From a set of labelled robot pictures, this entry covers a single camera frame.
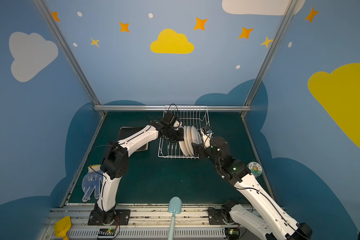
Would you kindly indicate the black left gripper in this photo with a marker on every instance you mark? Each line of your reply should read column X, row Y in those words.
column 174, row 135

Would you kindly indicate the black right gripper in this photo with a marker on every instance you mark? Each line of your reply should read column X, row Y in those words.
column 202, row 150

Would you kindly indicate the white round plate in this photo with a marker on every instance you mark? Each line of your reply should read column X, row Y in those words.
column 188, row 140
column 182, row 143
column 192, row 137
column 198, row 135

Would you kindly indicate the black square plate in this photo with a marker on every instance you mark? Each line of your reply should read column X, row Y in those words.
column 129, row 131

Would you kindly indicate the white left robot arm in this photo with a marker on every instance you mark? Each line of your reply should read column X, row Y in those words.
column 116, row 164

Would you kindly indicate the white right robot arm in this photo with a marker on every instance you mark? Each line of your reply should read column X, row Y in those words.
column 273, row 223

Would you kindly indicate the small printed cup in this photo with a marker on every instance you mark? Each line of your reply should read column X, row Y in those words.
column 255, row 168

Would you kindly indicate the light blue toy shovel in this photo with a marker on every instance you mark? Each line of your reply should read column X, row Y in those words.
column 175, row 208

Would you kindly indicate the right circuit board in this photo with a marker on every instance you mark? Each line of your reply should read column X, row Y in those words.
column 232, row 234

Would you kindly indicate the circuit board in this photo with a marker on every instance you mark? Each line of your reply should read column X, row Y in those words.
column 106, row 232
column 232, row 234

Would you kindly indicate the blue dotted work glove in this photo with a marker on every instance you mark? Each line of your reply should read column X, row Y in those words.
column 92, row 183

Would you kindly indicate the left circuit board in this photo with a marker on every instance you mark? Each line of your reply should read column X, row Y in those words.
column 106, row 232

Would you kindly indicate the yellow toy scoop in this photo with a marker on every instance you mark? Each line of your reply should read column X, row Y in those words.
column 62, row 227

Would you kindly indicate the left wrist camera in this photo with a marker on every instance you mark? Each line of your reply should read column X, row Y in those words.
column 171, row 119

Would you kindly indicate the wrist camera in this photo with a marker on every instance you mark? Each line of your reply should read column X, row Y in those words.
column 207, row 134
column 171, row 119

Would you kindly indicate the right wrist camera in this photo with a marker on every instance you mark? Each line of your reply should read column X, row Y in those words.
column 207, row 134

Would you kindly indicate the white wire dish rack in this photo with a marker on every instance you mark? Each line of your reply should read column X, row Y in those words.
column 197, row 116

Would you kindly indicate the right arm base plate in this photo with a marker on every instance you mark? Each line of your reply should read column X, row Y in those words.
column 219, row 217

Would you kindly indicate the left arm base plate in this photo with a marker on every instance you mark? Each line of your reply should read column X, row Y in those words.
column 123, row 216

